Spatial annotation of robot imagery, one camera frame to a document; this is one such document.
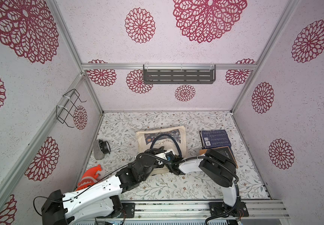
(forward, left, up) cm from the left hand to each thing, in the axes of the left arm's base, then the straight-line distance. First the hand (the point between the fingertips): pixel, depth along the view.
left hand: (161, 147), depth 73 cm
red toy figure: (-12, +40, -13) cm, 44 cm away
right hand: (+8, +5, -17) cm, 20 cm away
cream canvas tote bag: (+7, +10, -4) cm, 13 cm away
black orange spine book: (+6, -41, -17) cm, 45 cm away
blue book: (+17, -37, -18) cm, 44 cm away
